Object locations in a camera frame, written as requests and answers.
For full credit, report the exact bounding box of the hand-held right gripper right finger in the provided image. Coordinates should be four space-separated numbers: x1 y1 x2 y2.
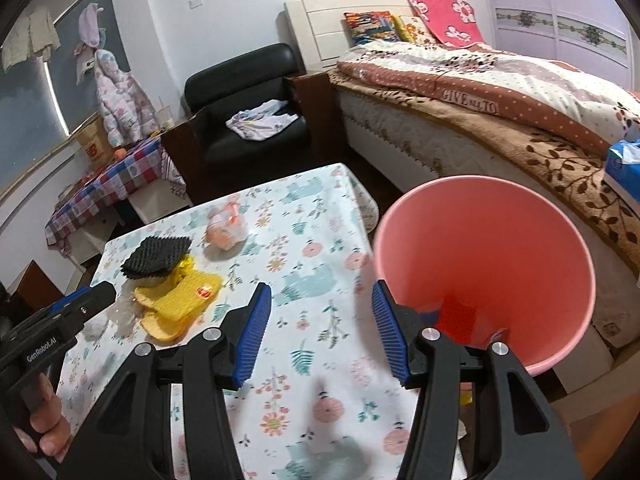
371 280 586 480

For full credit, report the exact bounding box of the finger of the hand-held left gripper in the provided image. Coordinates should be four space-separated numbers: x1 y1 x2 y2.
30 281 117 322

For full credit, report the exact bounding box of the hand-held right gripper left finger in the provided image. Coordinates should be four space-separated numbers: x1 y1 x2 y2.
57 282 273 480

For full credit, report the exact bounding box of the clear plastic wrap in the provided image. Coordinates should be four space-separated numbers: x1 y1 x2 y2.
82 300 139 344

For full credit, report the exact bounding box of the black foam net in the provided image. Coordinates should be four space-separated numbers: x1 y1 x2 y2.
121 236 193 280

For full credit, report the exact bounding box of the yellow foam net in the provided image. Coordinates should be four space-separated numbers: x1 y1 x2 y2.
150 269 224 323

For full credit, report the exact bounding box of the pink plastic bag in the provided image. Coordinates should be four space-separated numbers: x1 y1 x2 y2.
206 201 249 250

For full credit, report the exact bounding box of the pink plastic bin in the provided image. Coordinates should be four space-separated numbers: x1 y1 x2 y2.
374 176 597 379

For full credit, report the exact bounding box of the person's left hand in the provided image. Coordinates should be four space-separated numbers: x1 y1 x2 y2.
15 375 72 462

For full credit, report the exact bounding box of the floral tablecloth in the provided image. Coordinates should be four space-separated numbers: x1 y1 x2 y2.
55 162 473 480

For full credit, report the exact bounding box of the white cabinet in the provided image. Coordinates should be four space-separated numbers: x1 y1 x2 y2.
65 187 194 267

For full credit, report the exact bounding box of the checkered tablecloth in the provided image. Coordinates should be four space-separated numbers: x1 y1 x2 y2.
45 137 187 262

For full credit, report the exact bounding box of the brown paper bag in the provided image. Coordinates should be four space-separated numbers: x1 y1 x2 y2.
75 115 117 171

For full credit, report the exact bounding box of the dark wooden side panel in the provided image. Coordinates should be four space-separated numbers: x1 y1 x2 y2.
160 109 212 207

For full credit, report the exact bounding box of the plastic cup with straw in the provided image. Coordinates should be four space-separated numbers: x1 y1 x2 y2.
157 97 176 131

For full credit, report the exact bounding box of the white quilted mattress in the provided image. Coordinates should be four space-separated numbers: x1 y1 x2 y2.
335 87 640 361

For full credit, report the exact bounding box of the pink padded jacket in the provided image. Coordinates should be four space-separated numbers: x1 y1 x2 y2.
94 49 159 147

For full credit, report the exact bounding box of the dark window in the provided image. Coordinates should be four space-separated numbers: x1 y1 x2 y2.
0 0 132 197

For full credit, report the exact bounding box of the pale patterned cloth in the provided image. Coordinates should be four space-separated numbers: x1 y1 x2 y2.
225 100 302 141

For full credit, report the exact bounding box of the dark wooden nightstand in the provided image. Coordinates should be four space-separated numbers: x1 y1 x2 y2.
287 71 347 167

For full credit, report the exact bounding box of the brown leaf-patterned blanket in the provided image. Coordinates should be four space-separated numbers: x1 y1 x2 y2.
327 70 640 281

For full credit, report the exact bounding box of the black leather armchair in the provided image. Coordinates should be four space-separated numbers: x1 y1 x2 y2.
184 43 312 177

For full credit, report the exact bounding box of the hanging white cloth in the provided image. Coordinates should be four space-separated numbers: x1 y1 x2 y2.
2 9 61 72

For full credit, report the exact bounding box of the pink dotted quilt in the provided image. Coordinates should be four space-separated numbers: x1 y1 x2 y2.
336 39 640 159

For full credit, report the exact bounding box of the purple hat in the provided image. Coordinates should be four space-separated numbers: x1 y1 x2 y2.
78 3 106 47

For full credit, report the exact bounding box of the blue tissue pack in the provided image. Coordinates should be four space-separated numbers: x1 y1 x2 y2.
602 139 640 207

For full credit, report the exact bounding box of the yellow floral pillow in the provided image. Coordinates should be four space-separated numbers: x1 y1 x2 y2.
392 14 442 46

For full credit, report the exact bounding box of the colourful patchwork pillow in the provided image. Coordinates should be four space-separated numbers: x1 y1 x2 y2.
343 11 402 47

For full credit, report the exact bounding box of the white bed headboard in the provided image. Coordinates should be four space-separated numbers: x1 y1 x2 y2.
284 0 417 74

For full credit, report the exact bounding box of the red floral pillow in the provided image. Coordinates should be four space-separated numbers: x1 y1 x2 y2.
405 0 487 47

